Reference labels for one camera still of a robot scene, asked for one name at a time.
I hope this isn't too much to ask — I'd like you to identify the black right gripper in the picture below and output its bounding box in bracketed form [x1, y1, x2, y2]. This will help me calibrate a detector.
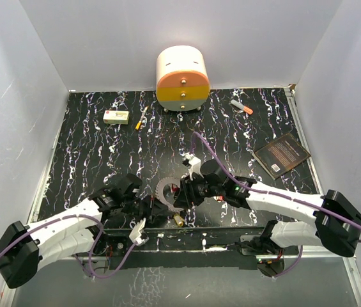
[174, 171, 224, 209]

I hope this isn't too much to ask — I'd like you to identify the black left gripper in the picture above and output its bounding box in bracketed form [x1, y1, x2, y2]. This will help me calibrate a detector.
[122, 194, 168, 229]

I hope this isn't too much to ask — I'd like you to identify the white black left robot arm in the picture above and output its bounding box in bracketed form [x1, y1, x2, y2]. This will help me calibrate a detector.
[0, 174, 173, 288]

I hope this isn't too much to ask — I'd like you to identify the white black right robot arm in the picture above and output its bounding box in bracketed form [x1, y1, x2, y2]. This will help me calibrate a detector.
[170, 159, 361, 257]

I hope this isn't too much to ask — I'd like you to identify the yellow and white pen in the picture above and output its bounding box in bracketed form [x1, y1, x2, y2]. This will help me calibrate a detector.
[135, 106, 148, 130]

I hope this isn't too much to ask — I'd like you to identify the white small cardboard box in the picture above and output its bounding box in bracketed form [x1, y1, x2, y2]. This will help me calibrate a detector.
[103, 110, 130, 125]

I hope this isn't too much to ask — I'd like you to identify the orange and grey marker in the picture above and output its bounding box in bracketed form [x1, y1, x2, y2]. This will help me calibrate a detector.
[230, 100, 253, 115]

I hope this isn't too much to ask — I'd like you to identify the dark paperback book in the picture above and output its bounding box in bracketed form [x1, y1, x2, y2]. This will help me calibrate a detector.
[252, 133, 311, 180]

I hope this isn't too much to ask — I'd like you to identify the round three-colour drawer cabinet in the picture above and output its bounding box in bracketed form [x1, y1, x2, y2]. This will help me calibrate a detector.
[156, 45, 210, 113]

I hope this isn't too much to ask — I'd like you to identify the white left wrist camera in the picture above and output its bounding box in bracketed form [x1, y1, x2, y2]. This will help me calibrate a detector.
[129, 218, 149, 246]

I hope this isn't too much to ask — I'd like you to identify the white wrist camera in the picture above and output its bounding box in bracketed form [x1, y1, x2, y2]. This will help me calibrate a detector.
[182, 153, 201, 180]
[129, 218, 149, 246]

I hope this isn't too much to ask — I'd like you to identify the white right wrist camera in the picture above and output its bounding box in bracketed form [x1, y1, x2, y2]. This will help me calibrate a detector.
[182, 153, 201, 180]

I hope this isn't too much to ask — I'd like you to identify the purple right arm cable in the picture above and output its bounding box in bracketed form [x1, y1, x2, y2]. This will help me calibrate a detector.
[190, 131, 361, 279]

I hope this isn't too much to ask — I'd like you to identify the aluminium frame rail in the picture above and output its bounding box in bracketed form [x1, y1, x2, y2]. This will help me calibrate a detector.
[0, 235, 361, 306]

